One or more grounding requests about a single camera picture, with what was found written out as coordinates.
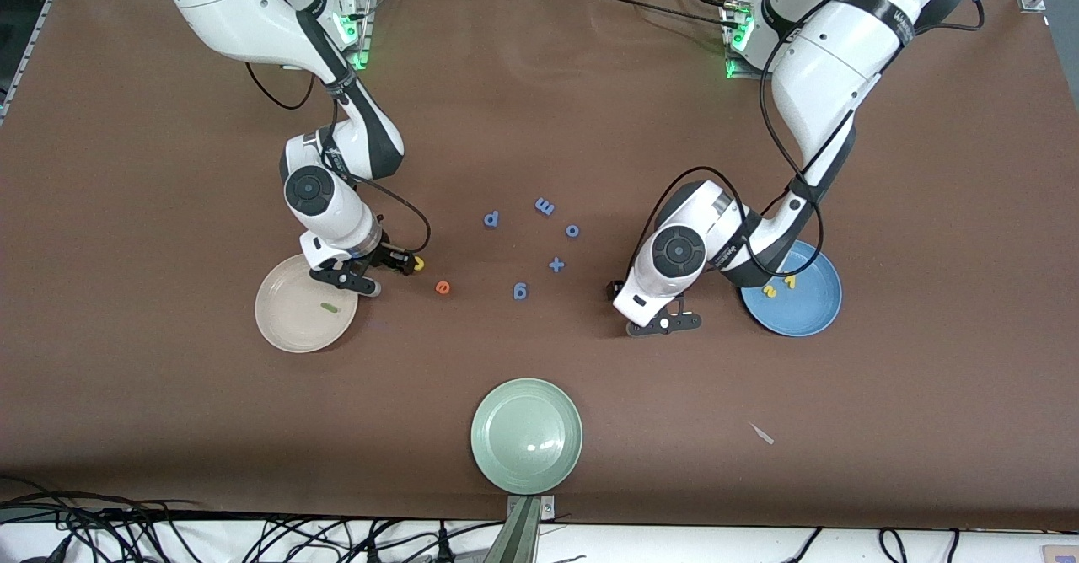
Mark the blue foam letter g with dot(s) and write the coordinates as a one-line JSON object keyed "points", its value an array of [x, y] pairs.
{"points": [[520, 292]]}

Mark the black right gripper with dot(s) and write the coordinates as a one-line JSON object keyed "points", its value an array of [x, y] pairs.
{"points": [[389, 254]]}

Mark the beige brown round plate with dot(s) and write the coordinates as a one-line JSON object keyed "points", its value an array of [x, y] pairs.
{"points": [[295, 319]]}

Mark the blue foam letter p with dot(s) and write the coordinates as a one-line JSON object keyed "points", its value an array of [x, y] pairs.
{"points": [[491, 219]]}

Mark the white tape scrap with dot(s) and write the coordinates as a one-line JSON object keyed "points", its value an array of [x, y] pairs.
{"points": [[762, 434]]}

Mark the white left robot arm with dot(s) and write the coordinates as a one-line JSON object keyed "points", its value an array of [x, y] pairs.
{"points": [[826, 74]]}

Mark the blue foam letter m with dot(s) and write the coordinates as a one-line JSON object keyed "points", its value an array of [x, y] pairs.
{"points": [[544, 206]]}

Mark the beige box corner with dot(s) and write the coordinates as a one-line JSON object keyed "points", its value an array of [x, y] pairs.
{"points": [[1062, 554]]}

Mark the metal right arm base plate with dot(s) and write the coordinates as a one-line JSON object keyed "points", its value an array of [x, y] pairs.
{"points": [[364, 32]]}

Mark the pale green round plate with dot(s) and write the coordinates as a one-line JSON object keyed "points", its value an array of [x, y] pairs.
{"points": [[527, 436]]}

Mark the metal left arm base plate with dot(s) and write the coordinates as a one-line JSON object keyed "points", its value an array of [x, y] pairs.
{"points": [[742, 72]]}

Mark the brown table cover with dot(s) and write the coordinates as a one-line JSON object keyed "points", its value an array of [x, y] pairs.
{"points": [[169, 428]]}

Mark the metal camera post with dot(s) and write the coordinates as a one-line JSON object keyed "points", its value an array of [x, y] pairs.
{"points": [[523, 533]]}

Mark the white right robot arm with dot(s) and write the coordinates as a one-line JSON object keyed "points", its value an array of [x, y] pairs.
{"points": [[228, 7]]}

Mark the blue foam letter x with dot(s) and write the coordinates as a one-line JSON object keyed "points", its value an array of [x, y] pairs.
{"points": [[556, 265]]}

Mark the blue round plate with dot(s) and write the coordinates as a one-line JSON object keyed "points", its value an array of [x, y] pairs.
{"points": [[809, 310]]}

